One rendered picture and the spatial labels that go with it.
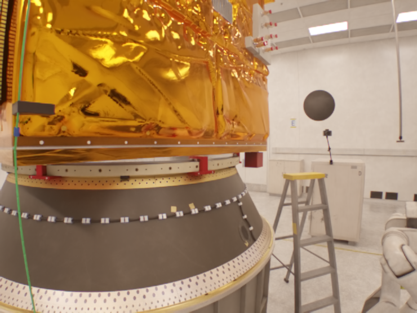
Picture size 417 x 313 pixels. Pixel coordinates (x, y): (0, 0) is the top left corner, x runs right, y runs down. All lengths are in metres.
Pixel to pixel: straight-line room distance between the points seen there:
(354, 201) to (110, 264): 4.06
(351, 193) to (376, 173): 4.09
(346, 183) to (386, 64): 5.32
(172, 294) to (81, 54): 0.93
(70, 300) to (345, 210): 4.20
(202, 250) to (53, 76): 0.89
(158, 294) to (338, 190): 3.86
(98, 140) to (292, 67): 8.49
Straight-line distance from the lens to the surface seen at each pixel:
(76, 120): 0.79
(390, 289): 1.28
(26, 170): 1.27
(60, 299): 1.08
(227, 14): 1.78
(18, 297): 1.19
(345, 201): 4.49
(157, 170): 1.04
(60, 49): 0.80
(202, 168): 1.13
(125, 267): 1.01
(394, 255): 1.00
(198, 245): 1.08
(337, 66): 8.80
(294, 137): 8.56
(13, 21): 0.87
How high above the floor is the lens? 1.80
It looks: 3 degrees down
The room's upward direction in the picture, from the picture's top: straight up
